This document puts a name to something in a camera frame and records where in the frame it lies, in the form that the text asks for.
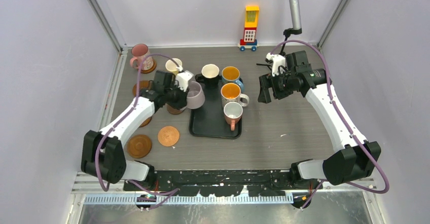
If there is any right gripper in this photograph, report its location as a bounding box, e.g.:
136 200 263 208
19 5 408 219
259 68 296 103

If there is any dark walnut round coaster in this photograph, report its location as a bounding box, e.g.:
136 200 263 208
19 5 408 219
166 104 185 115

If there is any lilac ribbed mug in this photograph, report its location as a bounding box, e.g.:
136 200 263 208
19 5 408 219
187 81 205 109

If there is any yellow mug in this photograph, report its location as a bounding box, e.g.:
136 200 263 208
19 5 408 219
165 58 182 75

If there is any black white-inside mug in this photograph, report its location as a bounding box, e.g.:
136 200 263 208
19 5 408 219
195 64 220 89

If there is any black plastic tray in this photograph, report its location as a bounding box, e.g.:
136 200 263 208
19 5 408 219
189 74 242 139

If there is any salmon pink mug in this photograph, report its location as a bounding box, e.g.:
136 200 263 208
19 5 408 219
223 102 243 131

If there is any dusty pink mug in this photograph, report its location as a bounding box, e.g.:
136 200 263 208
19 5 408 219
130 44 153 69

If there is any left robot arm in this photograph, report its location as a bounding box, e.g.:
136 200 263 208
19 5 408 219
81 70 194 191

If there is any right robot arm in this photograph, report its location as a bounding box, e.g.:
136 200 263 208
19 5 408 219
258 51 381 189

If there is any brown wooden saucer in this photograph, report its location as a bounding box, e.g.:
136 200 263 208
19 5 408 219
140 60 157 74
127 134 152 159
132 80 153 97
139 117 152 128

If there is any blue orange-inside mug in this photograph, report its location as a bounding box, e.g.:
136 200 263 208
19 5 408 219
221 66 244 91

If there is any white floral orange-inside mug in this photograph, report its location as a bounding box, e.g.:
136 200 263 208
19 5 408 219
220 83 250 107

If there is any brown wooden saucer far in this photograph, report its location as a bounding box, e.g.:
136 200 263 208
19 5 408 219
140 60 157 74

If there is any colourful toy block tower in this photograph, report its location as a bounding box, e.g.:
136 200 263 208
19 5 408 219
238 6 260 52

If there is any black tripod stand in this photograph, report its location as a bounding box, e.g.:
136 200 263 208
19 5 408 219
257 28 302 69

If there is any brown wooden saucer near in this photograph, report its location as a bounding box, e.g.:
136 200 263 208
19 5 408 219
127 134 152 159

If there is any grey metal pole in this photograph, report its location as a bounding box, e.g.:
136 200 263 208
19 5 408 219
289 0 302 30

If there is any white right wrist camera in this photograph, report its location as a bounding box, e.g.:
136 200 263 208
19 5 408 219
266 53 287 77

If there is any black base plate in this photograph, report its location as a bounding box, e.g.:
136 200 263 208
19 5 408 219
123 170 319 197

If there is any aluminium rail frame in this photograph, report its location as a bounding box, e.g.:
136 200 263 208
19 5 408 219
72 169 375 207

